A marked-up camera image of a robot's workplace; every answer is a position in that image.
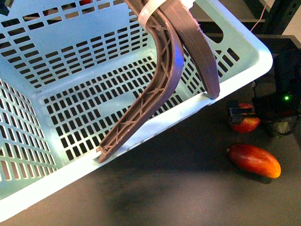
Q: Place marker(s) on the black perforated shelf post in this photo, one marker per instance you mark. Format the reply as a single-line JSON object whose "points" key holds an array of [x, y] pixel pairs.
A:
{"points": [[279, 17]]}

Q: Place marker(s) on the red orange mango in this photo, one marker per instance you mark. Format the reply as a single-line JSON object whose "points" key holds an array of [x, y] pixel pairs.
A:
{"points": [[254, 160]]}

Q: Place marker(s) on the red yellow apple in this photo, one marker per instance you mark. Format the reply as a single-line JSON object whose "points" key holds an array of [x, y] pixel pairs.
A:
{"points": [[241, 117]]}

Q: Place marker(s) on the brown left gripper ribbed finger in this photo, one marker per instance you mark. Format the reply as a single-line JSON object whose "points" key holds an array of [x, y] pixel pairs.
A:
{"points": [[169, 66]]}

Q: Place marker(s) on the brown left gripper smooth finger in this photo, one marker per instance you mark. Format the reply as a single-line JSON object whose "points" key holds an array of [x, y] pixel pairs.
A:
{"points": [[195, 42]]}

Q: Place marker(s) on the light blue plastic basket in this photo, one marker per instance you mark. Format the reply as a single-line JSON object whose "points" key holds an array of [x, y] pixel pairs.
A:
{"points": [[68, 72]]}

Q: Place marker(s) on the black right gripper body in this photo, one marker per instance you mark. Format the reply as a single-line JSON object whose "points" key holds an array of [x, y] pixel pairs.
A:
{"points": [[280, 111]]}

